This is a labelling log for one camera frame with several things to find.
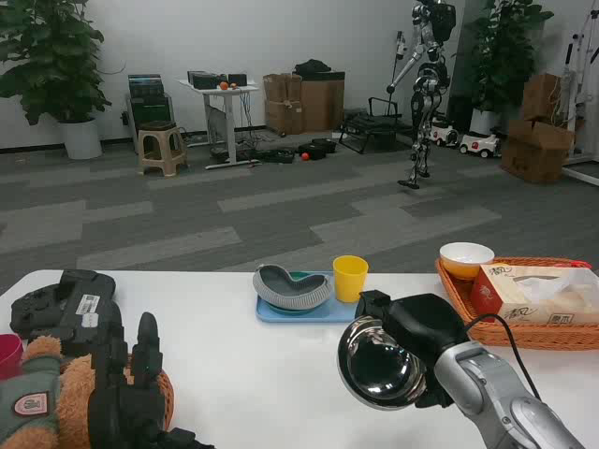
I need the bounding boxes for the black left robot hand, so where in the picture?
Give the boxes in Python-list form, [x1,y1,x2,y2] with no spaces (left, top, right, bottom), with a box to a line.
[87,304,216,449]

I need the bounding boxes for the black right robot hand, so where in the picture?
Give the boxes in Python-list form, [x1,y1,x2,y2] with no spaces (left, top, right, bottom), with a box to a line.
[354,289,471,409]

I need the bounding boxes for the shiny metal bowl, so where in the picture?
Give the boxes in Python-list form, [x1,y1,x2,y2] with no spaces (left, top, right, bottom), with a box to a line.
[336,313,428,412]

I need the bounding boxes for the white and orange bowl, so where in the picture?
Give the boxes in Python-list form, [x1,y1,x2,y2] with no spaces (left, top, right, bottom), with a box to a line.
[438,241,496,282]

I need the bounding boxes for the round brown wicker basket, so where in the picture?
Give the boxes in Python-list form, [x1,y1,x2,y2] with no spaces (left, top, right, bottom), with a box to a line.
[122,354,176,432]

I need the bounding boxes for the yellow plastic cup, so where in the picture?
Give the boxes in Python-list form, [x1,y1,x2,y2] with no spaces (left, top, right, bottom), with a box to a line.
[332,254,370,304]

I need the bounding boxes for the brown teddy bear green vest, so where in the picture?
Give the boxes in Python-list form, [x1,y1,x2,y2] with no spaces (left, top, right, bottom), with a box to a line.
[0,334,97,449]

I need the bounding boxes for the red and white tissue box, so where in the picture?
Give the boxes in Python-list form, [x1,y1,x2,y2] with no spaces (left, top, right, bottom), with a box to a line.
[470,264,599,328]

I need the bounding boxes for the orange rectangular wicker tray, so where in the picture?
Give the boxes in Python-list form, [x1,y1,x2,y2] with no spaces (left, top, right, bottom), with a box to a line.
[434,255,599,352]

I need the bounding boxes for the light blue tray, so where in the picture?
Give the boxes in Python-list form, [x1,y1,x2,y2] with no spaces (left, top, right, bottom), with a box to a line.
[256,270,364,325]

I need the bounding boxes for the grey knitted basket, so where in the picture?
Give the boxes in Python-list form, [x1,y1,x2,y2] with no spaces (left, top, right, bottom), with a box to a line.
[252,264,336,312]

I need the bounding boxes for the red plastic cup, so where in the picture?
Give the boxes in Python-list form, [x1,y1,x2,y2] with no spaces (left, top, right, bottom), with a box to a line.
[0,334,23,380]

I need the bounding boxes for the black device with white labels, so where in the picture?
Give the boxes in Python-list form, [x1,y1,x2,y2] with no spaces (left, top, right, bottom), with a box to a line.
[59,269,117,357]

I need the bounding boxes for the teal plate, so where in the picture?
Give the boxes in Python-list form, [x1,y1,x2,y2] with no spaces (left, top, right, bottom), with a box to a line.
[265,270,329,318]

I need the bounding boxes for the long white toy car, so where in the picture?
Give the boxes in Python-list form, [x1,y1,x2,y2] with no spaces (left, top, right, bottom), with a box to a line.
[458,132,503,159]

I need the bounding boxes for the small white toy car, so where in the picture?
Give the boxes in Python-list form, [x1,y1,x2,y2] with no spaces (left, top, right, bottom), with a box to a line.
[429,122,461,149]

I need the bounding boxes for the black folding cot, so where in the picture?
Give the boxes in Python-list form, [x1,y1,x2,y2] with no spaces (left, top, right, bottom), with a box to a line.
[337,96,422,154]

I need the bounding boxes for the open brown cardboard box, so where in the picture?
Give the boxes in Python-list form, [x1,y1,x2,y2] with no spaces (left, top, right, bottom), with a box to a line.
[500,118,577,184]

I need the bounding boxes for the black floor cases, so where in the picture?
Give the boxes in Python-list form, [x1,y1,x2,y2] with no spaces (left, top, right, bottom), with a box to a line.
[298,138,339,161]

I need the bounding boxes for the white square plant pot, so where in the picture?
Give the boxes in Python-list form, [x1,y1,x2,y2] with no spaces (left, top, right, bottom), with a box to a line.
[469,108,504,138]

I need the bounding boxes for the large brown cardboard box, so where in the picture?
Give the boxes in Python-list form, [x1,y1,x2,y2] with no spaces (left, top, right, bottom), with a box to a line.
[299,71,346,135]

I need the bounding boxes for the silver black humanoid robot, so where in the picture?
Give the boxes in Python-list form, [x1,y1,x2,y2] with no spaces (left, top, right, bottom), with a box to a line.
[386,0,458,191]

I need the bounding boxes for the upright brown cardboard box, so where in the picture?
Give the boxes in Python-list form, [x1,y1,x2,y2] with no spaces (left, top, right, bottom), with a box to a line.
[520,72,562,123]

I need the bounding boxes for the stacked flat cardboard boxes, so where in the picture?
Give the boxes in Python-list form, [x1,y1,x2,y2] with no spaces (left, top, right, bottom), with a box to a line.
[262,73,303,137]

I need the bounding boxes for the beige plastic stool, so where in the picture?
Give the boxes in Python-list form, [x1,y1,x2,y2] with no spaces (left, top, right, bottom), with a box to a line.
[137,120,189,178]

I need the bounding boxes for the white stick on pole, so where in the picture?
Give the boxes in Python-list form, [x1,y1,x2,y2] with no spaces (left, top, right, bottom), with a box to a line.
[389,30,406,118]

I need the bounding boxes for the black bag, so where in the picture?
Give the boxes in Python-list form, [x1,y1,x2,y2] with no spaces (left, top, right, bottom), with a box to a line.
[293,59,333,76]

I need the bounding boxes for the white round plant pot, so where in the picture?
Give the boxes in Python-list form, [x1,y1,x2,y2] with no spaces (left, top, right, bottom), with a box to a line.
[58,117,103,161]

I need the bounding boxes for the tall green leafy plant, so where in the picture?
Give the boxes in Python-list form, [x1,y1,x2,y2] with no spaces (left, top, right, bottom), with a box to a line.
[462,0,556,114]

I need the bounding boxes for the grey computer tower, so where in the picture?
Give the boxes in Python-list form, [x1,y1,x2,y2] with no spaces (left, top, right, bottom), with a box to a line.
[205,103,233,158]

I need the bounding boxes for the white standing desk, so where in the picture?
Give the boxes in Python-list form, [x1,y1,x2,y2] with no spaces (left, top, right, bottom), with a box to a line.
[177,78,261,170]

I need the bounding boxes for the black equipment rack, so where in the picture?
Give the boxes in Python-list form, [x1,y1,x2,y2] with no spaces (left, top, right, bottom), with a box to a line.
[126,73,178,141]

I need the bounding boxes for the large black desk device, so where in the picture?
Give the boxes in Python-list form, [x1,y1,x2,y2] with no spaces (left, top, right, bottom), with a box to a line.
[186,69,219,91]

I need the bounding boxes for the large green leafy plant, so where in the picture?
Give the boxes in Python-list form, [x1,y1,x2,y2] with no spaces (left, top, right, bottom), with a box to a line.
[0,0,113,127]

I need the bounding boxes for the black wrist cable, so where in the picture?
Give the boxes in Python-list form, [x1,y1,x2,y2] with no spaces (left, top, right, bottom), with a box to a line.
[462,312,545,401]

